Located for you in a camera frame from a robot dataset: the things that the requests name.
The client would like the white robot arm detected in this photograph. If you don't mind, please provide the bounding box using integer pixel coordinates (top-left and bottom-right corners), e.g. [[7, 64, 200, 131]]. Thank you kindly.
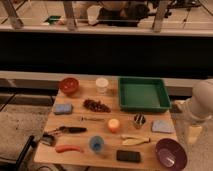
[[175, 79, 213, 145]]

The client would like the red bowl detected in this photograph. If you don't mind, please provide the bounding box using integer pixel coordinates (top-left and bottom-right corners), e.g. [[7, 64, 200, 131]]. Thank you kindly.
[[59, 77, 79, 95]]

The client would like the white cup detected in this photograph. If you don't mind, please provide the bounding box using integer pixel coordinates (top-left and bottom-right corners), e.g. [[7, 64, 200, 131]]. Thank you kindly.
[[95, 77, 109, 94]]

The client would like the dark grape bunch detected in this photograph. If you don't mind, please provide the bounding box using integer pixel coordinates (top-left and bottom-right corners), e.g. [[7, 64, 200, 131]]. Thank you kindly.
[[83, 99, 111, 113]]

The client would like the green plastic tray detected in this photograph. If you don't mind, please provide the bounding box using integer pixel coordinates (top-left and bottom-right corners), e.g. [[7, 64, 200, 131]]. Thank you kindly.
[[118, 77, 171, 113]]

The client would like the orange fruit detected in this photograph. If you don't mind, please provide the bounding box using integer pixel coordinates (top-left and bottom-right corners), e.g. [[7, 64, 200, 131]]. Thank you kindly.
[[107, 118, 120, 133]]

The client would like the blue sponge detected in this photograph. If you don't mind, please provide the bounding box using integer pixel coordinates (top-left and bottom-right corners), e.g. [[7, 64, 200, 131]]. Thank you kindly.
[[53, 104, 73, 115]]

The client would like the yellow banana peel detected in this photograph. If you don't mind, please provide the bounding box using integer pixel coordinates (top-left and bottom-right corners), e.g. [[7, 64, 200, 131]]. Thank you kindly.
[[121, 134, 151, 146]]

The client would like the person in background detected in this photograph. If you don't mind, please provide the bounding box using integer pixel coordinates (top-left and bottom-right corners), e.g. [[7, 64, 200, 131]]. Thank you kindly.
[[89, 1, 150, 27]]

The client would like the red sausage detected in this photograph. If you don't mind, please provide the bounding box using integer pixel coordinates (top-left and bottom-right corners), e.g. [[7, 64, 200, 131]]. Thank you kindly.
[[55, 145, 84, 153]]

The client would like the small black peeler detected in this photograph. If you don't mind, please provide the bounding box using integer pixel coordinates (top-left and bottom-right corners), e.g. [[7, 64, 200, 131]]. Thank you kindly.
[[41, 134, 56, 146]]

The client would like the black chair frame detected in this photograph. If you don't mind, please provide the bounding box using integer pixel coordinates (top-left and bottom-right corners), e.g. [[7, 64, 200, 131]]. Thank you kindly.
[[0, 135, 37, 171]]

